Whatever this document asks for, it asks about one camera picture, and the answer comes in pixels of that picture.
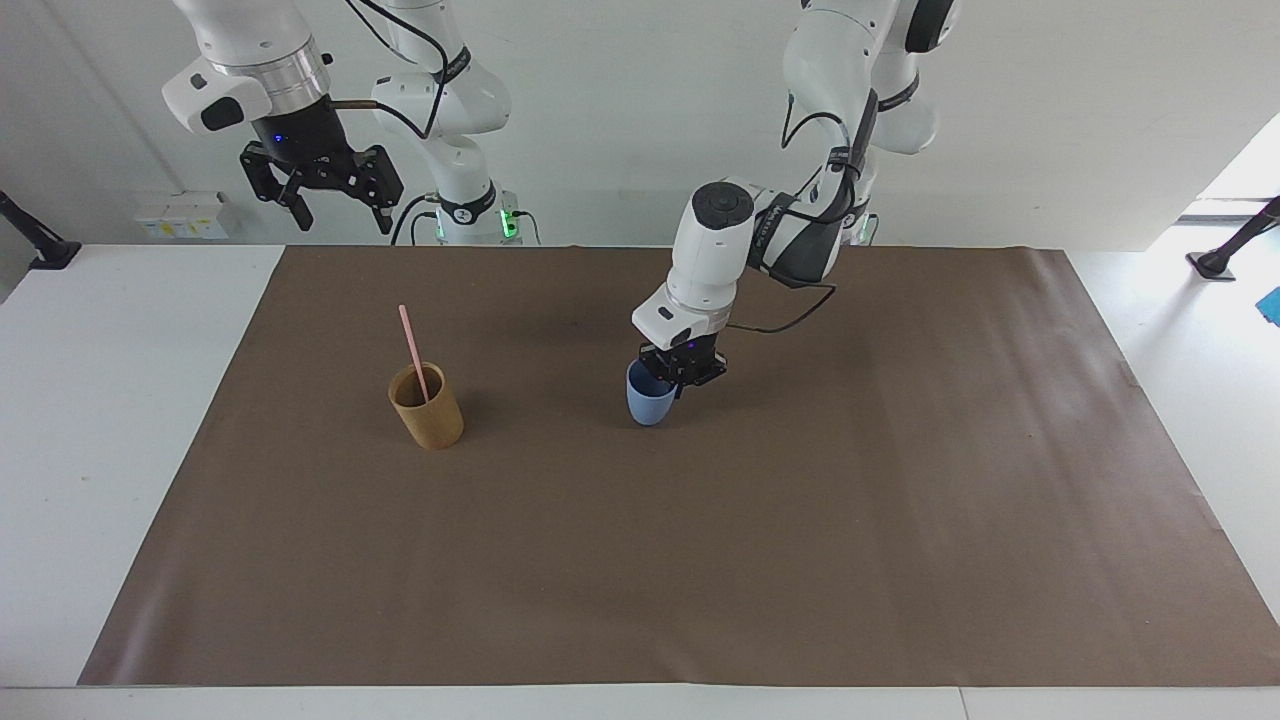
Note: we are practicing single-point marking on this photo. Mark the blue cup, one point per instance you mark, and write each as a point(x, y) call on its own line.
point(648, 405)

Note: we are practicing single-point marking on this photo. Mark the brown cup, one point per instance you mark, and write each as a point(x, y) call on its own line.
point(430, 425)

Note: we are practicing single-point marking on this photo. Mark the white socket box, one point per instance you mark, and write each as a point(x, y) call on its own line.
point(185, 216)

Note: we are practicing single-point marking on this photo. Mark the blue flat object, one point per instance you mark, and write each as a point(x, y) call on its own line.
point(1270, 306)

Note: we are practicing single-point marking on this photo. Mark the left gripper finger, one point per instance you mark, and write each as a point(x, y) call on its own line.
point(668, 378)
point(708, 376)

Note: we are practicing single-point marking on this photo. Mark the black stand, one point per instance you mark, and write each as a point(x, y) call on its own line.
point(1225, 255)
point(40, 245)

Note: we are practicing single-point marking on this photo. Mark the pink chopstick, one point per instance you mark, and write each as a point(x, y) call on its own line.
point(411, 345)

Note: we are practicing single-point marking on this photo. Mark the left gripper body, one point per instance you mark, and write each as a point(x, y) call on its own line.
point(685, 355)

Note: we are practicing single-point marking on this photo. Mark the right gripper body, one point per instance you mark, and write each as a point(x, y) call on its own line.
point(300, 140)

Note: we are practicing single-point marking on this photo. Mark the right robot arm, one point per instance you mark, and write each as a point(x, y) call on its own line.
point(440, 95)

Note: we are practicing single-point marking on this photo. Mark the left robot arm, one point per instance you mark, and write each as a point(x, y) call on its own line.
point(710, 250)

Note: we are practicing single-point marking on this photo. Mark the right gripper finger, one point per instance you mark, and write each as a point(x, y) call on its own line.
point(385, 185)
point(268, 180)

